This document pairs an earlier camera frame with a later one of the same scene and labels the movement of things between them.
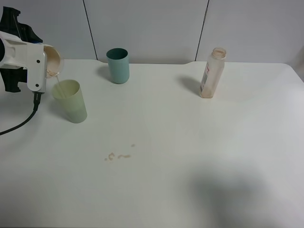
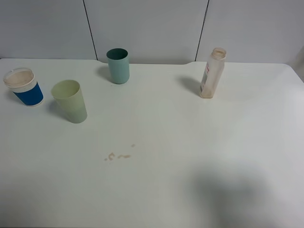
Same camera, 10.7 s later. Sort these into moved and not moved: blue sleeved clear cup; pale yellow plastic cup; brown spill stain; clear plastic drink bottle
Moved: blue sleeved clear cup
Not moved: clear plastic drink bottle; pale yellow plastic cup; brown spill stain
